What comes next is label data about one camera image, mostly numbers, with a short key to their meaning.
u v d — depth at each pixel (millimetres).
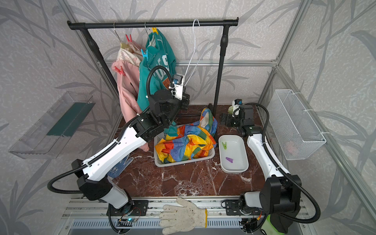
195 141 824
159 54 690
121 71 578
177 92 499
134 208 719
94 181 413
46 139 636
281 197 403
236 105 712
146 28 809
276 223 690
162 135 476
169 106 446
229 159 890
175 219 707
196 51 910
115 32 804
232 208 731
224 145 962
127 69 626
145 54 546
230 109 986
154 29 665
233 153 912
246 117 608
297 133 611
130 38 826
